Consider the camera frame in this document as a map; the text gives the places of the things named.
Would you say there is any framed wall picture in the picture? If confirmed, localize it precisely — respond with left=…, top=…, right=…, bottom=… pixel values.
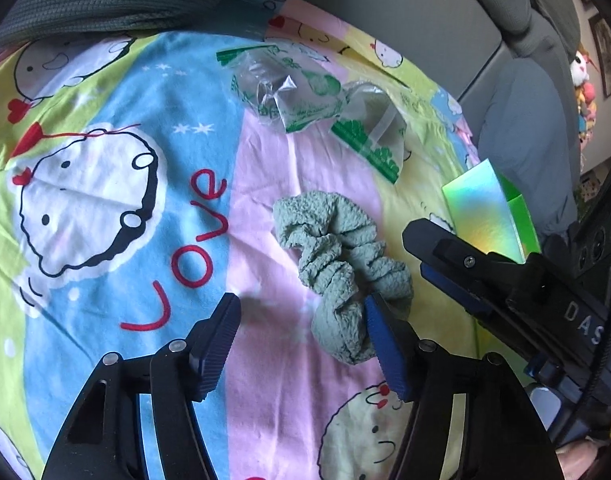
left=588, top=12, right=611, bottom=99

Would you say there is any cartoon printed blanket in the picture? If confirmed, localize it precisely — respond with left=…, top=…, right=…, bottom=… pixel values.
left=0, top=0, right=536, bottom=480

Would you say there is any holographic green box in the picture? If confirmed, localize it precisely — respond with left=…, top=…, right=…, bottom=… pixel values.
left=441, top=159, right=542, bottom=265

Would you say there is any grey sofa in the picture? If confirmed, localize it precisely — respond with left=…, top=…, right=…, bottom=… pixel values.
left=225, top=0, right=593, bottom=176

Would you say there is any tree-print plastic bag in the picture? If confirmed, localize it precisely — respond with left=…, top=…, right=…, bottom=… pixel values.
left=332, top=80, right=412, bottom=184

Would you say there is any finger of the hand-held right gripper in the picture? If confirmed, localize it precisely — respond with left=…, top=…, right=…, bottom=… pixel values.
left=403, top=219, right=525, bottom=307
left=419, top=264, right=532, bottom=357

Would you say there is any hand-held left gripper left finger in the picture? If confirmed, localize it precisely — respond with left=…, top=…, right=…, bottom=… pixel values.
left=42, top=292, right=243, bottom=480

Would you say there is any grey textured pillow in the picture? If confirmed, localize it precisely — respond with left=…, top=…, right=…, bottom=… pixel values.
left=0, top=0, right=231, bottom=56

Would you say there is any green-print plastic bag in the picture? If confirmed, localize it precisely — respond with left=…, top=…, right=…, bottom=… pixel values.
left=216, top=42, right=344, bottom=134

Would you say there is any blue-grey sofa cushion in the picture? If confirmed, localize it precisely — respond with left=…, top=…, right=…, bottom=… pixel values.
left=478, top=60, right=580, bottom=237

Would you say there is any green waffle cloth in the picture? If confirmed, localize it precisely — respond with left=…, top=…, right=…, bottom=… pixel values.
left=272, top=190, right=415, bottom=367

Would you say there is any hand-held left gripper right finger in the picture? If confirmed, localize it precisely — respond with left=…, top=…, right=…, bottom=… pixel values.
left=363, top=292, right=569, bottom=480

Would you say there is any pile of plush toys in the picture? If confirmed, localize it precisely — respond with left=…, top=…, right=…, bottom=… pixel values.
left=570, top=50, right=604, bottom=137

